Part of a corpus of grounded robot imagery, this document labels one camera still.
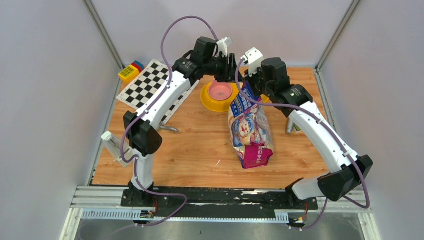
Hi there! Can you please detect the colourful pet food bag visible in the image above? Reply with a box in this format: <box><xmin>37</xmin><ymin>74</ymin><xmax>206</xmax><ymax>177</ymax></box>
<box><xmin>228</xmin><ymin>93</ymin><xmax>274</xmax><ymax>169</ymax></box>

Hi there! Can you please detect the black white checkerboard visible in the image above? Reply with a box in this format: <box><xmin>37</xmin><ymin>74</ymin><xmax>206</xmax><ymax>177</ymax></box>
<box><xmin>116</xmin><ymin>59</ymin><xmax>200</xmax><ymax>126</ymax></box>

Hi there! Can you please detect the silver microphone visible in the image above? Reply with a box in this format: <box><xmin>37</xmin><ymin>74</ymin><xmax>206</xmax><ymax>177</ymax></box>
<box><xmin>285</xmin><ymin>118</ymin><xmax>295</xmax><ymax>135</ymax></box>

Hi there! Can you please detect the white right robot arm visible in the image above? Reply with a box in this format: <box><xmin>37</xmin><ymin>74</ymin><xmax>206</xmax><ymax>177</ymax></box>
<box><xmin>238</xmin><ymin>56</ymin><xmax>373</xmax><ymax>209</ymax></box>

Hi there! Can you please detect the silver metal hook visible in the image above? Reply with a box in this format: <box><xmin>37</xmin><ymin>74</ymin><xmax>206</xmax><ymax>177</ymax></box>
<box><xmin>160</xmin><ymin>125</ymin><xmax>180</xmax><ymax>133</ymax></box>

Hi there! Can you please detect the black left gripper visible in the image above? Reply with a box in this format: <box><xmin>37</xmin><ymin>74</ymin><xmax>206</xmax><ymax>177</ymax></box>
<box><xmin>203</xmin><ymin>53</ymin><xmax>245</xmax><ymax>83</ymax></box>

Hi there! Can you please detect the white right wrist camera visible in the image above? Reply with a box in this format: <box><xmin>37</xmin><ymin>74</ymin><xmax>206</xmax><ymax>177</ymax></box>
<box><xmin>240</xmin><ymin>47</ymin><xmax>264</xmax><ymax>77</ymax></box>

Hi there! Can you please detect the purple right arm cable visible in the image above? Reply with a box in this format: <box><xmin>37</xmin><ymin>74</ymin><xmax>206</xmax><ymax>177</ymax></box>
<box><xmin>234</xmin><ymin>57</ymin><xmax>371</xmax><ymax>231</ymax></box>

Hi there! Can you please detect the green blue toy block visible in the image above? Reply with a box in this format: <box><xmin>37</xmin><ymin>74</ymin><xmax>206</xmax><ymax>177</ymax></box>
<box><xmin>294</xmin><ymin>124</ymin><xmax>302</xmax><ymax>132</ymax></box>

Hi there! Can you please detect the yellow red blue toy block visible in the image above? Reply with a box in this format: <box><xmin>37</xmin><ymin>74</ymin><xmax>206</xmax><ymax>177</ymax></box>
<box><xmin>118</xmin><ymin>60</ymin><xmax>145</xmax><ymax>83</ymax></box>

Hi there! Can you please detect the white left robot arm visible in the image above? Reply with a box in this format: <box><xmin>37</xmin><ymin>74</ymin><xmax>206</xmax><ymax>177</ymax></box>
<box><xmin>124</xmin><ymin>37</ymin><xmax>238</xmax><ymax>207</ymax></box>

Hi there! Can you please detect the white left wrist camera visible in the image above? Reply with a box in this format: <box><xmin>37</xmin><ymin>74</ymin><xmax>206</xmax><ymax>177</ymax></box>
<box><xmin>216</xmin><ymin>37</ymin><xmax>233</xmax><ymax>57</ymax></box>

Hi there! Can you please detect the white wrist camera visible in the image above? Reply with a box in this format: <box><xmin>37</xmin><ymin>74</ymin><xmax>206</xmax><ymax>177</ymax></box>
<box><xmin>240</xmin><ymin>47</ymin><xmax>264</xmax><ymax>77</ymax></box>
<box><xmin>216</xmin><ymin>37</ymin><xmax>233</xmax><ymax>57</ymax></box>

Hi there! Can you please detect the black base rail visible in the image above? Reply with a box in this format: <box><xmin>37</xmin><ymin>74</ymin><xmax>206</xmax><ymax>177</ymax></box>
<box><xmin>120</xmin><ymin>186</ymin><xmax>319</xmax><ymax>220</ymax></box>

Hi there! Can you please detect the pink cat-shaped bowl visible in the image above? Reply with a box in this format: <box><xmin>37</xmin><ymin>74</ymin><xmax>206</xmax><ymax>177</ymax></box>
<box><xmin>207</xmin><ymin>80</ymin><xmax>233</xmax><ymax>101</ymax></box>

